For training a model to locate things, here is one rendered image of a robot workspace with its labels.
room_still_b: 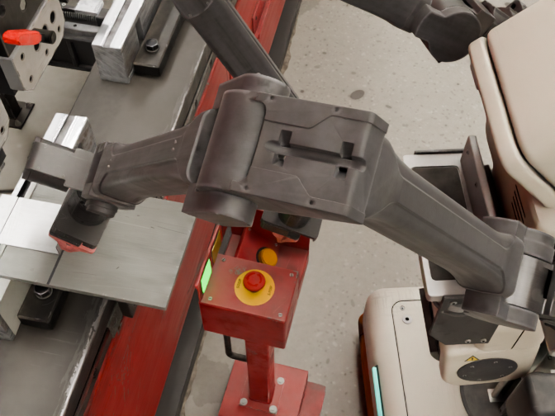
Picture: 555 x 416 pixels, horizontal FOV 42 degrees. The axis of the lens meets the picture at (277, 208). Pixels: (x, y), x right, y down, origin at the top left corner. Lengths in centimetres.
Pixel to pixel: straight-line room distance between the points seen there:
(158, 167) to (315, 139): 19
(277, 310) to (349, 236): 104
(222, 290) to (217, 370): 80
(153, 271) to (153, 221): 9
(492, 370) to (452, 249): 72
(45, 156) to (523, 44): 58
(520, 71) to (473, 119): 179
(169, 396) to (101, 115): 87
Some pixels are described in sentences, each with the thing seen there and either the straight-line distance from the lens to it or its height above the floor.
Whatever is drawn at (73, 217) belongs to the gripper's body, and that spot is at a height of 110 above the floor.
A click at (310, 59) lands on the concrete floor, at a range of 278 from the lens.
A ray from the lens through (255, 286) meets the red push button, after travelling 127.
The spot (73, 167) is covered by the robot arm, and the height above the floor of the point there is 122.
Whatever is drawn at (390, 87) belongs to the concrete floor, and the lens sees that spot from 271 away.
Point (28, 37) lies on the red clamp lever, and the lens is 99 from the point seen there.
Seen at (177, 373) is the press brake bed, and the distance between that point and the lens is 204.
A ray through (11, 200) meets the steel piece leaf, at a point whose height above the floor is 100.
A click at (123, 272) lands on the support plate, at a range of 109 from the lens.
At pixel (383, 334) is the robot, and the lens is 184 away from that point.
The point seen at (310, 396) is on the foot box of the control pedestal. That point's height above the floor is 1.
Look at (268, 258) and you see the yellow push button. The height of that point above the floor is 73.
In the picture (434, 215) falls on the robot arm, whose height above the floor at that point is 145.
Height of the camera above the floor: 193
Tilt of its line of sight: 56 degrees down
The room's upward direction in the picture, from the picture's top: straight up
